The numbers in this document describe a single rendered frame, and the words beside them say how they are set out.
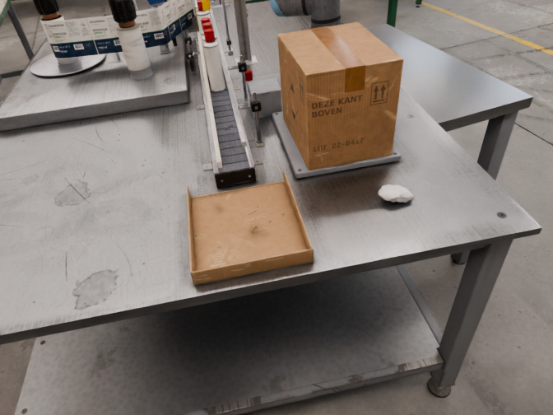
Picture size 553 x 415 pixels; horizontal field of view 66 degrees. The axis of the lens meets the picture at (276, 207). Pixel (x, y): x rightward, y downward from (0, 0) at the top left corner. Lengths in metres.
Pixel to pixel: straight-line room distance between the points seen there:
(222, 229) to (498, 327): 1.29
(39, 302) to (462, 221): 0.95
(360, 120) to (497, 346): 1.13
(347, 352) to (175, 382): 0.57
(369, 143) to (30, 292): 0.88
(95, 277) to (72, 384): 0.69
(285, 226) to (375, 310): 0.71
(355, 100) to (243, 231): 0.42
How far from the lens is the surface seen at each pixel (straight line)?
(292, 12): 1.80
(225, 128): 1.32
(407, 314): 1.62
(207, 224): 1.04
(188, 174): 1.23
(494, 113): 1.58
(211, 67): 1.52
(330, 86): 1.04
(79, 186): 1.32
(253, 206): 1.07
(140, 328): 1.68
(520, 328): 1.99
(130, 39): 1.72
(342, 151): 1.14
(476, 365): 1.84
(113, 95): 1.68
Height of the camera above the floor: 1.52
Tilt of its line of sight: 40 degrees down
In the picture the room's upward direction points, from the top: 5 degrees counter-clockwise
